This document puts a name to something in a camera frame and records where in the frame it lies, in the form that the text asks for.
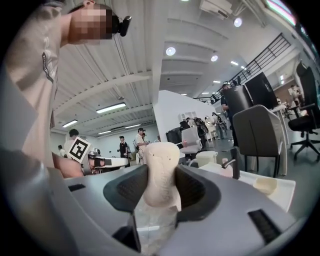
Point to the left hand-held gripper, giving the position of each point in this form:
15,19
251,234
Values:
79,149

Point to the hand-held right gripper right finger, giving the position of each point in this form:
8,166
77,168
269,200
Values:
225,220

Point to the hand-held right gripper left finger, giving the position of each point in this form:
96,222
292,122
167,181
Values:
100,212

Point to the white bar of soap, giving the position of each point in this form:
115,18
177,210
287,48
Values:
161,172

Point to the cream soap dish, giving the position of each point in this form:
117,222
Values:
265,185

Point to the person's left forearm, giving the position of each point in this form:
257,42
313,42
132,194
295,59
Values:
68,167

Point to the pink bottle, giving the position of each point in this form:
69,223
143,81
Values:
227,166

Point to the long ceiling lamp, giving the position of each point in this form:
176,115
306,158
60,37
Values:
111,107
69,123

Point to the black faucet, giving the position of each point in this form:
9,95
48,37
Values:
234,163

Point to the white sink tray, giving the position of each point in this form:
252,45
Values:
280,192

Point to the white jug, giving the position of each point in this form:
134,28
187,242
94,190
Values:
206,158

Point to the white office chair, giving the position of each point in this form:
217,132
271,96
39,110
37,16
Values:
191,138

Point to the grey armchair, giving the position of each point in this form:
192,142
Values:
257,132

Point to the person's beige shirt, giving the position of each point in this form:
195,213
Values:
30,82

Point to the black monitor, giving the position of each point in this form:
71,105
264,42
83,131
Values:
261,91
237,100

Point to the round ceiling lamp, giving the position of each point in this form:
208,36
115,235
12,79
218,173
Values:
237,22
170,51
214,58

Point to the black office chair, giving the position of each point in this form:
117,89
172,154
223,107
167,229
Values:
306,110

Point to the black railing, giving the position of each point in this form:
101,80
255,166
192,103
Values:
260,58

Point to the white ceiling air conditioner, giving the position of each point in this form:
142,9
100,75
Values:
215,8

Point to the black head camera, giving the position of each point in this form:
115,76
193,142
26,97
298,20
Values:
124,25

